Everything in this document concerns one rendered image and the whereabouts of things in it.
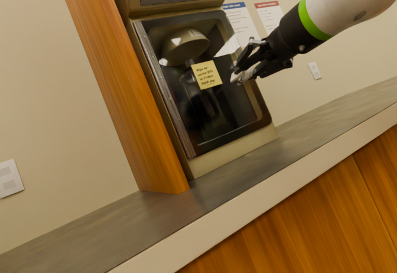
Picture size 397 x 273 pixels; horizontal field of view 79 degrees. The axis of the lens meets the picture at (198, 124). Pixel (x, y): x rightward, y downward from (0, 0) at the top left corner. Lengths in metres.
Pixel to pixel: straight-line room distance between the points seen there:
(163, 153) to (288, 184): 0.26
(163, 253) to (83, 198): 0.74
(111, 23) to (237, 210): 0.47
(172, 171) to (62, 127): 0.62
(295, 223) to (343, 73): 1.63
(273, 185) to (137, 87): 0.34
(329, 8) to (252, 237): 0.38
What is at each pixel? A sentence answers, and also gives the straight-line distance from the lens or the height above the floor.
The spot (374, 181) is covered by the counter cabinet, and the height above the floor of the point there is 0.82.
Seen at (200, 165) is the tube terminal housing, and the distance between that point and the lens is 0.65.
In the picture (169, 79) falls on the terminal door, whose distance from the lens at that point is 0.66.
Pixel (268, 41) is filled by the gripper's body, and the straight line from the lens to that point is 0.58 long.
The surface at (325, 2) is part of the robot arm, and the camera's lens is 0.48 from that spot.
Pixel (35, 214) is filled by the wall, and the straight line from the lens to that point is 1.04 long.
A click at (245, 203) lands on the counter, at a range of 0.35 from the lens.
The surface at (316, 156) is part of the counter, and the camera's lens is 0.45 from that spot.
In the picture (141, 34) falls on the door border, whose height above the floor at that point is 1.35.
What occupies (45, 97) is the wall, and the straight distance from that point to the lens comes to 1.09.
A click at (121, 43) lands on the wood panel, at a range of 0.59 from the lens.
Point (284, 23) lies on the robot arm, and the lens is 0.54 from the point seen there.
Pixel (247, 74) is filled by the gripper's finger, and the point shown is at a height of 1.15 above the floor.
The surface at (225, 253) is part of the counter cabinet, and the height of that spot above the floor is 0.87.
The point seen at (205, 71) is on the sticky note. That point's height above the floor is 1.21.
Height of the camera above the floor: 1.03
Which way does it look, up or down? 4 degrees up
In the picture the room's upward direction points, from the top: 23 degrees counter-clockwise
